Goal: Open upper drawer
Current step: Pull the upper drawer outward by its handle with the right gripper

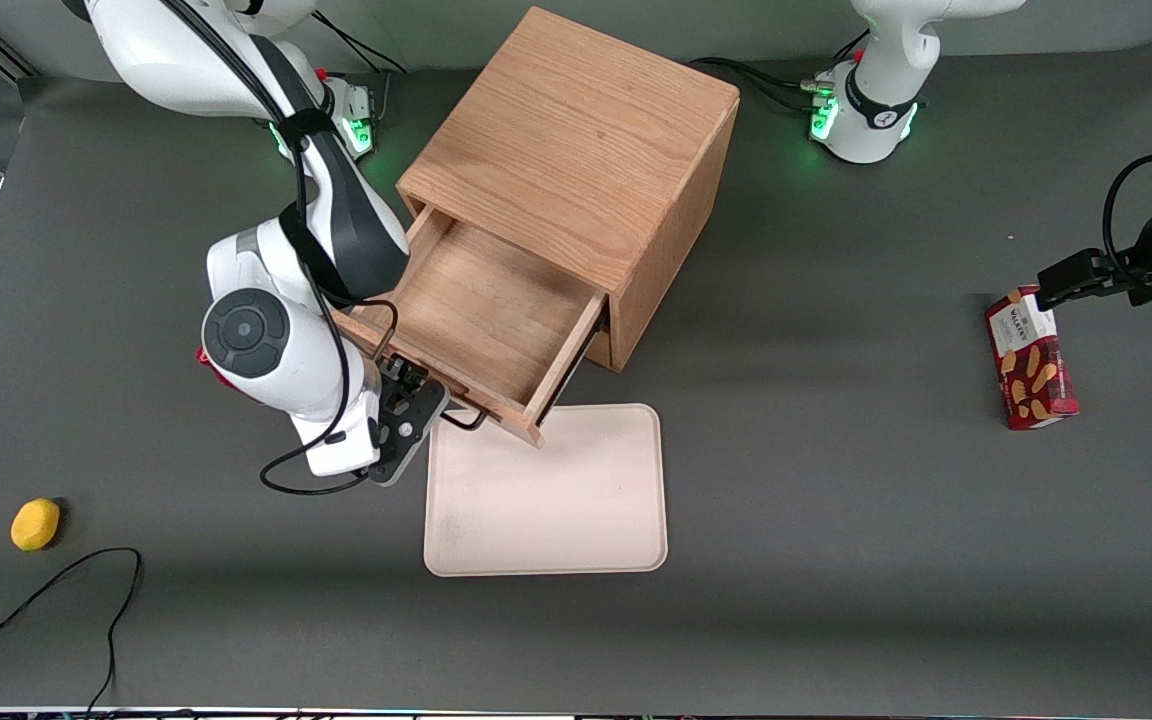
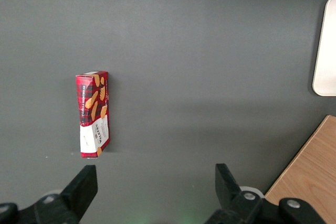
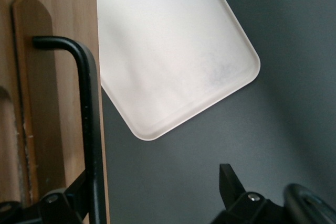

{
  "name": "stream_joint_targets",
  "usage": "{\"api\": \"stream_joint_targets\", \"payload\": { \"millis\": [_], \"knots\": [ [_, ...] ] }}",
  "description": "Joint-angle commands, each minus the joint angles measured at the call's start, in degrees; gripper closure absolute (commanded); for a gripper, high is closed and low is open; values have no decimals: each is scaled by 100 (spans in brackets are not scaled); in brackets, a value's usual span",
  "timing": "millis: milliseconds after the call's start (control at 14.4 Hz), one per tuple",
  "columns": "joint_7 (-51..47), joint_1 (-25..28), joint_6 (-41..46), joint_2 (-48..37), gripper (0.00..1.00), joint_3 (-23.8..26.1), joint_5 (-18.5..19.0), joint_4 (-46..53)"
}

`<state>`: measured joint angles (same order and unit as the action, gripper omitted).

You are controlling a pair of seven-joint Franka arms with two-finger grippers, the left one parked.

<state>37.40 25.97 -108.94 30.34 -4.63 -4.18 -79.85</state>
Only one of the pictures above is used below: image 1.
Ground wooden drawer with long handle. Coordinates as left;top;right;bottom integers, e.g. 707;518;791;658
331;205;609;448

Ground oak wooden drawer cabinet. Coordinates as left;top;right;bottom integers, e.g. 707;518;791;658
396;5;742;374

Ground red shortbread cookie box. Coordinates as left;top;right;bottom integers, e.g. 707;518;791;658
984;285;1080;431

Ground red plastic bottle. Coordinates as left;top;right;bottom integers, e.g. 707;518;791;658
196;346;237;393

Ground cream rectangular plastic tray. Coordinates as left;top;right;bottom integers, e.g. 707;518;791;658
423;403;669;578

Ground yellow lemon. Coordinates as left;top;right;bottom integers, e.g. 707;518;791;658
10;498;62;552

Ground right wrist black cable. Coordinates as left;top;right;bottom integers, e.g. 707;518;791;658
161;0;399;497

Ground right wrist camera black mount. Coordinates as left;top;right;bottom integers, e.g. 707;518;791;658
370;356;450;489

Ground thin black table cable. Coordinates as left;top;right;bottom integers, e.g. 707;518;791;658
0;547;144;717

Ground left arm base black cables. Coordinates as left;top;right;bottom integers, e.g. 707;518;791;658
688;30;873;114

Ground arm base black cables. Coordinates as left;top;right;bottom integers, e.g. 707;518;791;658
311;10;409;129
688;30;873;114

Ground right arm base black cables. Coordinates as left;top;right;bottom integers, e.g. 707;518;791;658
311;10;409;129

